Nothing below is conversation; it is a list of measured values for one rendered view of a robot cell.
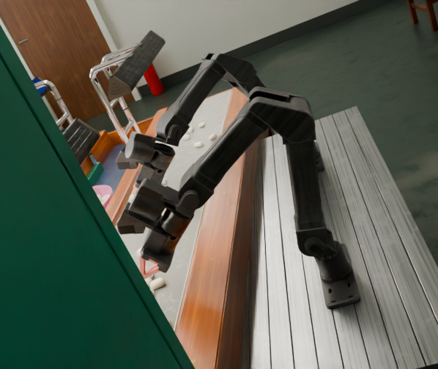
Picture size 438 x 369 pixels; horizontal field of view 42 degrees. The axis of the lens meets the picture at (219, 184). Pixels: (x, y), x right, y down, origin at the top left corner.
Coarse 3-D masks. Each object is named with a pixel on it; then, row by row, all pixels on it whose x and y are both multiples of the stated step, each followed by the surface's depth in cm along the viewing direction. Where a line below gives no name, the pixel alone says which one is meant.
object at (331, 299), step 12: (324, 264) 119; (336, 264) 119; (348, 264) 122; (324, 276) 121; (336, 276) 120; (348, 276) 120; (324, 288) 120; (336, 288) 119; (348, 288) 117; (324, 300) 117; (336, 300) 116; (348, 300) 114
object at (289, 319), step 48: (336, 144) 179; (288, 192) 165; (336, 192) 154; (384, 192) 145; (288, 240) 143; (336, 240) 135; (384, 240) 128; (288, 288) 127; (384, 288) 115; (432, 288) 109; (288, 336) 114; (336, 336) 108; (384, 336) 104; (432, 336) 99
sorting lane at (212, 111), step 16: (224, 96) 246; (208, 112) 235; (224, 112) 227; (208, 128) 218; (192, 144) 209; (208, 144) 203; (176, 160) 202; (192, 160) 196; (176, 176) 189; (192, 224) 155; (128, 240) 162; (192, 240) 148; (176, 256) 144; (192, 256) 140; (160, 272) 140; (176, 272) 137; (160, 288) 134; (176, 288) 131; (160, 304) 128; (176, 304) 126; (176, 320) 120
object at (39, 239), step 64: (0, 64) 58; (0, 128) 55; (0, 192) 52; (64, 192) 62; (0, 256) 49; (64, 256) 58; (128, 256) 72; (0, 320) 47; (64, 320) 55; (128, 320) 67
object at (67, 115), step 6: (36, 84) 226; (42, 84) 225; (48, 84) 225; (54, 90) 226; (54, 96) 227; (60, 96) 228; (60, 102) 228; (66, 108) 230; (66, 114) 229; (60, 120) 223; (72, 120) 232; (90, 156) 239; (90, 162) 241; (96, 162) 241; (96, 168) 238; (102, 168) 243; (90, 174) 234; (96, 174) 237; (90, 180) 230; (96, 180) 235
